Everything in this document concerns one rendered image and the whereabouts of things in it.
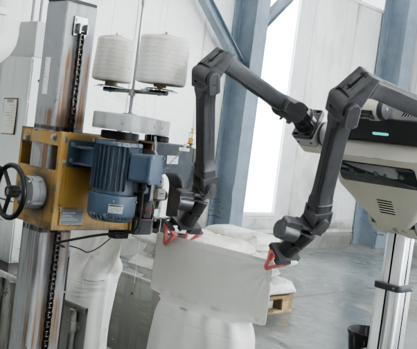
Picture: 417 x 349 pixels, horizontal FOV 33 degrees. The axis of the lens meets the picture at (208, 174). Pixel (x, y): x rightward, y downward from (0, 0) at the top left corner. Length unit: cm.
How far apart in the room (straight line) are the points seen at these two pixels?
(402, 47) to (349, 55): 85
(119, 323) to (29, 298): 92
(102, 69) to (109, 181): 47
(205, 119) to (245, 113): 602
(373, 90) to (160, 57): 71
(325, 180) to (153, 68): 66
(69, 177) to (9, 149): 409
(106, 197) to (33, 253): 35
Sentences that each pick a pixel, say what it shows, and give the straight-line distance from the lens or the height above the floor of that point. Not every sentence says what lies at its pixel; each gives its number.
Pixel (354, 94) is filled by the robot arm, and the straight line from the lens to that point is 189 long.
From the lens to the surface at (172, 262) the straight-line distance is 248.
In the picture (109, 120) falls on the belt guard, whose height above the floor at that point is 139.
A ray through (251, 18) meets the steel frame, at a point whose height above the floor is 283.
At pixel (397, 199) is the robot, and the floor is 125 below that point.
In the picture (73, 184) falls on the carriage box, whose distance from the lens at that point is 232.
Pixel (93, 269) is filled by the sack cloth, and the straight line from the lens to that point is 276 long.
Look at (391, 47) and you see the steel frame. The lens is 1120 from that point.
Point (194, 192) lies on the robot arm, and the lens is 238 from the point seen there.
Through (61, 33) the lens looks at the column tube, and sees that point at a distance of 234.
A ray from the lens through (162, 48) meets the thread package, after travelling 227.
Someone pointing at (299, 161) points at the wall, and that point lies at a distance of 979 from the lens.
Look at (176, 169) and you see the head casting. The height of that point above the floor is 125.
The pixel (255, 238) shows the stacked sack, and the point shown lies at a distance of 584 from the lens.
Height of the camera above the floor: 138
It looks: 3 degrees down
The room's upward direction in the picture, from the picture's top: 7 degrees clockwise
